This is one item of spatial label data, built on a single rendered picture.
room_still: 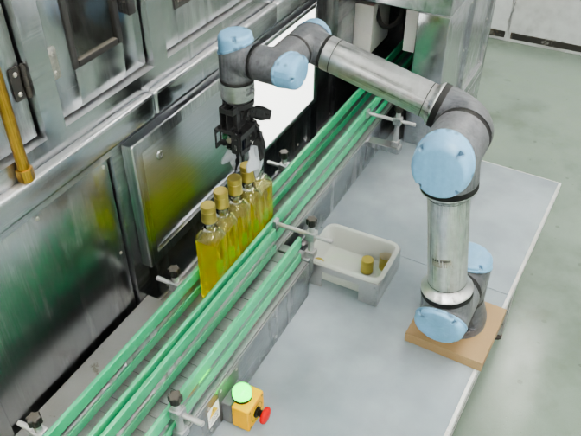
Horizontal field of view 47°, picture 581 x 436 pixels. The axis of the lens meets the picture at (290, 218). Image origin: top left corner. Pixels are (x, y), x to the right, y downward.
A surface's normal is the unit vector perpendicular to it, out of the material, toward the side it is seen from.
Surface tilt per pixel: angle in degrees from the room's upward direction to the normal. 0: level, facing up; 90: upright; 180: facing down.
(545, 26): 90
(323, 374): 0
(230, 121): 90
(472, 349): 2
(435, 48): 90
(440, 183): 84
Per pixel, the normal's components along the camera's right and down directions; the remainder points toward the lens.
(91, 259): 0.89, 0.30
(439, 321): -0.47, 0.68
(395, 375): 0.00, -0.77
